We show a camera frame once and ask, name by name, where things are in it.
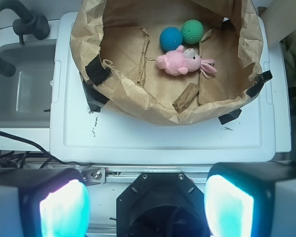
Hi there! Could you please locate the green foam ball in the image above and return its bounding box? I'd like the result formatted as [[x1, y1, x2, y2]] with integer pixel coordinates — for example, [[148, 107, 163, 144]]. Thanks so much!
[[181, 19, 204, 44]]

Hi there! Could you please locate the black cable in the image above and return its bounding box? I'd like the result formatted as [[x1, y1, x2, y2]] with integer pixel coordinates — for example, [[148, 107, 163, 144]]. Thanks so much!
[[0, 127, 92, 166]]

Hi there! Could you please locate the white plastic bin lid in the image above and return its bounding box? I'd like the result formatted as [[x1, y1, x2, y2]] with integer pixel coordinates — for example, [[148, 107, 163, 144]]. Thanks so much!
[[49, 12, 276, 166]]

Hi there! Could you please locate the black octagonal mount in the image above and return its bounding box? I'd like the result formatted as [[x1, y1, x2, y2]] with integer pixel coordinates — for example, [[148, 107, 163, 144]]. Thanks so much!
[[116, 173, 211, 237]]

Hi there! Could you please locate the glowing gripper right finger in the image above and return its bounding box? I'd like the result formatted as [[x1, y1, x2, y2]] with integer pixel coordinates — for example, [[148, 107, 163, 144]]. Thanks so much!
[[204, 161, 296, 237]]

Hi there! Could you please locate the brown paper bag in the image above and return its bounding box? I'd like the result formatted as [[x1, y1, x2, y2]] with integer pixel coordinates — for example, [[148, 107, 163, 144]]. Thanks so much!
[[70, 0, 272, 126]]

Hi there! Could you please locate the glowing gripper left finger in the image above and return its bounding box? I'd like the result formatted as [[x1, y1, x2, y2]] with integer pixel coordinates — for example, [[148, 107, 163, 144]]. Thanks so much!
[[0, 168, 91, 237]]

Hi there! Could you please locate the aluminium rail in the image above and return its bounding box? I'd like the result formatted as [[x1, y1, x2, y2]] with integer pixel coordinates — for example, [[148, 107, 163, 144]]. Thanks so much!
[[79, 165, 212, 186]]

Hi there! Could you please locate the black faucet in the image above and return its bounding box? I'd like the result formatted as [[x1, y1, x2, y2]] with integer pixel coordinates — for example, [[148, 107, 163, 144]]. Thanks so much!
[[0, 0, 50, 77]]

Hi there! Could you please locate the grey sink basin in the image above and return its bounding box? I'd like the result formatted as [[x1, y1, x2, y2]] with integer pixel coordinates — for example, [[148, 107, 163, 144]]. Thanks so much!
[[0, 39, 56, 128]]

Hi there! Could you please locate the blue foam ball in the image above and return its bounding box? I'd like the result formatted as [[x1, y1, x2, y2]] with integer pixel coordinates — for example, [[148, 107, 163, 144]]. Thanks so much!
[[159, 27, 183, 52]]

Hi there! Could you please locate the pink plush bunny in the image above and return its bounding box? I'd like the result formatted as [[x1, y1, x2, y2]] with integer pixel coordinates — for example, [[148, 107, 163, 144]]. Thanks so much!
[[155, 45, 217, 78]]

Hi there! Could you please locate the brown wood chip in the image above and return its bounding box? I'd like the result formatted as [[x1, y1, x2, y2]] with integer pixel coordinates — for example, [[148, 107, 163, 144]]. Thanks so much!
[[172, 83, 199, 114]]

